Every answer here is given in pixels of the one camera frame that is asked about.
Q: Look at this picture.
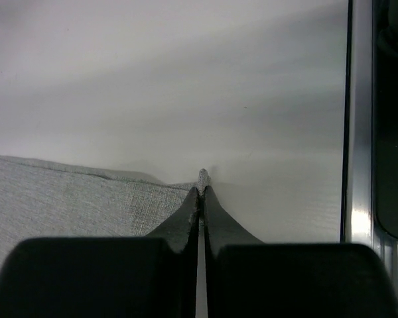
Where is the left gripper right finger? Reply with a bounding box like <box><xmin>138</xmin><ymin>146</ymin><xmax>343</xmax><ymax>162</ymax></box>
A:
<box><xmin>203</xmin><ymin>187</ymin><xmax>398</xmax><ymax>317</ymax></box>

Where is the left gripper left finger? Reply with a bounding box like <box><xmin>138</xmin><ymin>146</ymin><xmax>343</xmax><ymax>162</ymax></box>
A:
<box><xmin>0</xmin><ymin>188</ymin><xmax>200</xmax><ymax>317</ymax></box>

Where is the grey cloth napkin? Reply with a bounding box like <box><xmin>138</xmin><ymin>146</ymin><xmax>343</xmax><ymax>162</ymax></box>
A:
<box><xmin>0</xmin><ymin>156</ymin><xmax>192</xmax><ymax>269</ymax></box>

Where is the aluminium front rail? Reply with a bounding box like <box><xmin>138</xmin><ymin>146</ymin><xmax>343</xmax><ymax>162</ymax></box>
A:
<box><xmin>340</xmin><ymin>1</ymin><xmax>398</xmax><ymax>295</ymax></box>

